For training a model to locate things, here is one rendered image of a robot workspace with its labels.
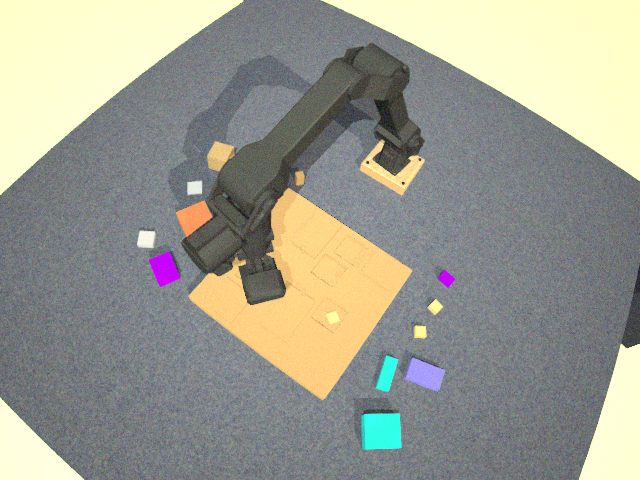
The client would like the turquoise rectangular block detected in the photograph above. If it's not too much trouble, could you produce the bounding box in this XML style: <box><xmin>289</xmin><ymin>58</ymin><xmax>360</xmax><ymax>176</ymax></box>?
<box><xmin>376</xmin><ymin>356</ymin><xmax>398</xmax><ymax>392</ymax></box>

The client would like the turquoise cube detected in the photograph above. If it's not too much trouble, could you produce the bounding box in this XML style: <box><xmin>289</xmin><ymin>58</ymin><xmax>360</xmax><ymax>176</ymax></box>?
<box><xmin>361</xmin><ymin>414</ymin><xmax>401</xmax><ymax>449</ymax></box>

